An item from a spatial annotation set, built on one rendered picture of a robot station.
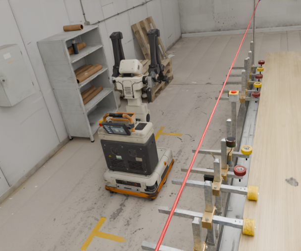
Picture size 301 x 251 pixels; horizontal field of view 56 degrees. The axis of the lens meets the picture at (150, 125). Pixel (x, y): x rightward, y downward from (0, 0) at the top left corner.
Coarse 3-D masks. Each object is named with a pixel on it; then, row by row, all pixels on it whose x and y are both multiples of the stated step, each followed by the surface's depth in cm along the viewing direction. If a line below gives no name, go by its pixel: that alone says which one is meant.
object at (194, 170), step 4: (184, 168) 205; (188, 168) 204; (192, 168) 204; (196, 168) 203; (200, 168) 202; (204, 168) 201; (192, 172) 204; (196, 172) 202; (200, 172) 201; (204, 172) 200; (208, 172) 198; (212, 172) 197; (228, 172) 194; (232, 172) 193; (228, 176) 193; (232, 176) 192; (236, 176) 191; (240, 176) 190
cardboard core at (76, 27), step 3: (75, 24) 400; (78, 24) 397; (81, 24) 397; (63, 27) 406; (66, 27) 404; (69, 27) 402; (72, 27) 400; (75, 27) 398; (78, 27) 396; (81, 27) 402; (66, 30) 407; (69, 30) 405; (72, 30) 404
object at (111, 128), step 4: (104, 124) 268; (108, 124) 266; (112, 124) 264; (116, 124) 263; (120, 124) 261; (124, 124) 261; (128, 124) 267; (132, 124) 266; (104, 128) 275; (108, 128) 273; (112, 128) 270; (116, 128) 268; (120, 128) 266; (124, 128) 264; (108, 132) 280; (112, 132) 277; (116, 132) 275; (120, 132) 273; (124, 132) 270; (128, 132) 269
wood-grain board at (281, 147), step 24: (264, 72) 331; (288, 72) 320; (264, 96) 277; (288, 96) 270; (264, 120) 239; (288, 120) 233; (264, 144) 209; (288, 144) 204; (264, 168) 186; (288, 168) 183; (264, 192) 168; (288, 192) 165; (264, 216) 153; (288, 216) 150; (240, 240) 142; (264, 240) 140; (288, 240) 138
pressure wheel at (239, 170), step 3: (237, 165) 192; (240, 165) 191; (234, 168) 190; (237, 168) 190; (240, 168) 188; (243, 168) 188; (234, 171) 188; (237, 171) 186; (240, 171) 186; (243, 171) 186; (237, 174) 187; (240, 174) 186; (243, 174) 186; (240, 180) 193
